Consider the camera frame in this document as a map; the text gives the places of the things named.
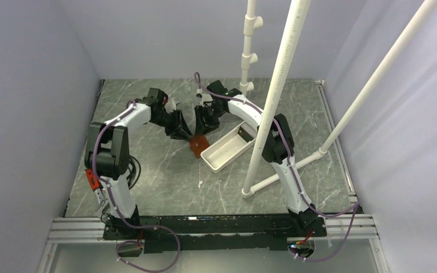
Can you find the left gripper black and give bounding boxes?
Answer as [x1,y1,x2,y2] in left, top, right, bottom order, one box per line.
[152,109,194,142]

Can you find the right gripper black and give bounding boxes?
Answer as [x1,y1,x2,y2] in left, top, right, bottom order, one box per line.
[195,104,226,136]

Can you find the brown leather card holder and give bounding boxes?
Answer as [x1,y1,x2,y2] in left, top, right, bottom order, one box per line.
[189,135,210,159]

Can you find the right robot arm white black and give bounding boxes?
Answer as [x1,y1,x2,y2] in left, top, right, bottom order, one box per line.
[195,80,325,236]

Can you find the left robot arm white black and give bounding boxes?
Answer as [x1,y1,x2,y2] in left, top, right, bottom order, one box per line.
[84,88,192,239]

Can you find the white rectangular plastic tray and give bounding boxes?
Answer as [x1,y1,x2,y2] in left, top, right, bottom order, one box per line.
[201,122,257,173]

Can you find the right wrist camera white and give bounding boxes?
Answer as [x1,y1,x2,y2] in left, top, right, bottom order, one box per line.
[196,93,213,106]

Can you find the coiled black cable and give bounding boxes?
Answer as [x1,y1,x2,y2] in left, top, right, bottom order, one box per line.
[127,156,142,189]

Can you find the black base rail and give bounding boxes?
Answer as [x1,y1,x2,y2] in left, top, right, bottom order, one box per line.
[103,213,327,254]

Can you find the red handled pliers tool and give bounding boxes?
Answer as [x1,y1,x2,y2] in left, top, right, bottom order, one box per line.
[85,168,109,218]

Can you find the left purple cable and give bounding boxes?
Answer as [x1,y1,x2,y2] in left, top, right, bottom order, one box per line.
[92,100,182,273]

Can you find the white PVC pipe frame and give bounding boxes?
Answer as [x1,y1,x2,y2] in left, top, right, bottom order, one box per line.
[237,0,437,198]

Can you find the aluminium frame rail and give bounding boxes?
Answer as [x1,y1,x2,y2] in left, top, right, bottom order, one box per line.
[48,88,379,263]

